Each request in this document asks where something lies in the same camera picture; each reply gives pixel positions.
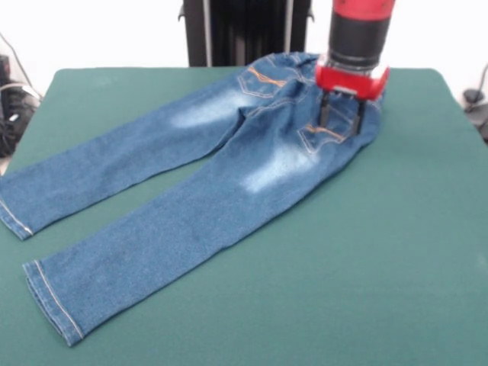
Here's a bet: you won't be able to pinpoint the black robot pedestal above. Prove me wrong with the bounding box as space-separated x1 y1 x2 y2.
178 0 316 69

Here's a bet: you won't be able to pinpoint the blue denim jeans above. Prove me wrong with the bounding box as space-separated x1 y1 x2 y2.
0 51 384 348

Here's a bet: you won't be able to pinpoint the dark green table cloth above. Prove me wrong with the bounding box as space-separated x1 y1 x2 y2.
0 66 488 366

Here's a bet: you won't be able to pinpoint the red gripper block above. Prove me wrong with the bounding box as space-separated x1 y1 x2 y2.
314 53 390 136

